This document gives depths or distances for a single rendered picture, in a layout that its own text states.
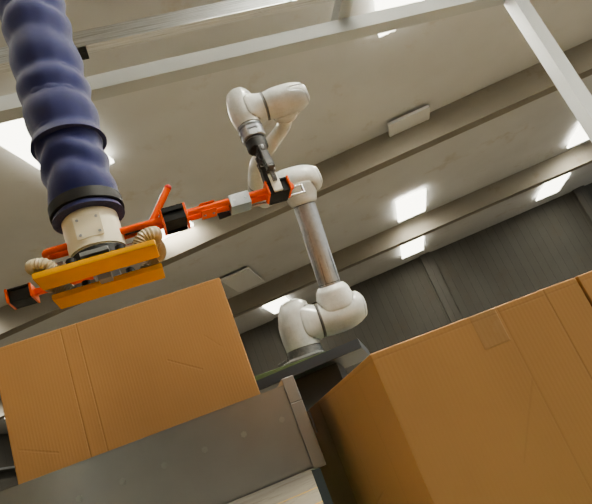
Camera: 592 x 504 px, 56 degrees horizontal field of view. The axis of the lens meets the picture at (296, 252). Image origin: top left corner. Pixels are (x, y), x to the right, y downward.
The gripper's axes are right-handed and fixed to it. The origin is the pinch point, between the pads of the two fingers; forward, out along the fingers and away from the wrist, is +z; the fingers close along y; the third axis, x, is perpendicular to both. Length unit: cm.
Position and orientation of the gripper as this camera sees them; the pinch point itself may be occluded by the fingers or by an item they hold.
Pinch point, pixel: (275, 190)
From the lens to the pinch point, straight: 188.9
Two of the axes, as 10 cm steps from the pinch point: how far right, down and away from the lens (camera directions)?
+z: 3.6, 8.8, -3.2
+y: 1.0, -3.7, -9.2
